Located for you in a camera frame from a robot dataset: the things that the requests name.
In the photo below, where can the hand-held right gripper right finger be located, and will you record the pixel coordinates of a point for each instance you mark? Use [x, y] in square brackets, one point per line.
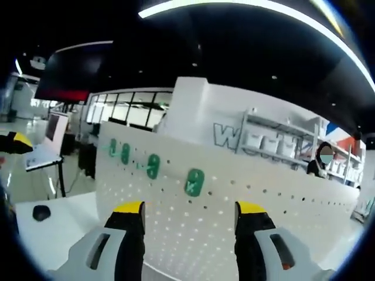
[281, 257]

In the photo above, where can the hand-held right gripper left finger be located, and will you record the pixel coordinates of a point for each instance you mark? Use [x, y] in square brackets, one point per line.
[96, 254]

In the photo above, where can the white perforated mounting plate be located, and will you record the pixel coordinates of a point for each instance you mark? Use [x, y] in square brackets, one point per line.
[234, 210]

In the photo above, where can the green hook assembly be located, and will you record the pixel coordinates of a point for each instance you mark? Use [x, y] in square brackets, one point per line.
[125, 154]
[112, 147]
[153, 167]
[194, 182]

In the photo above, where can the white folding table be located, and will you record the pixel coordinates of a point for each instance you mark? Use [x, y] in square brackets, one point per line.
[41, 158]

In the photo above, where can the kiosk display screen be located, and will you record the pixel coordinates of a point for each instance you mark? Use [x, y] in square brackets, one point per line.
[55, 130]

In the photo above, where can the black computer mouse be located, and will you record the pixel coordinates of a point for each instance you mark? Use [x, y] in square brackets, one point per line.
[41, 212]

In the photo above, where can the black office chair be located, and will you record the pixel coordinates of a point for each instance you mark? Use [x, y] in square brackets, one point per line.
[87, 161]

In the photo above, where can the short ceiling light strip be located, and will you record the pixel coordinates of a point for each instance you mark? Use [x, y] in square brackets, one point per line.
[18, 65]

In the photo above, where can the white ceiling projector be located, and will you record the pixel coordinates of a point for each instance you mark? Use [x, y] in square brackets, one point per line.
[38, 62]

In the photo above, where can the hanging black screen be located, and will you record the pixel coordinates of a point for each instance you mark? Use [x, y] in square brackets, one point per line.
[73, 73]

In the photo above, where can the metal shelf rack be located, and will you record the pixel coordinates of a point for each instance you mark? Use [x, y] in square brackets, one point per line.
[278, 140]

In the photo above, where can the curved ceiling light strip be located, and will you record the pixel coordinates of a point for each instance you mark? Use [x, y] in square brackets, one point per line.
[293, 11]

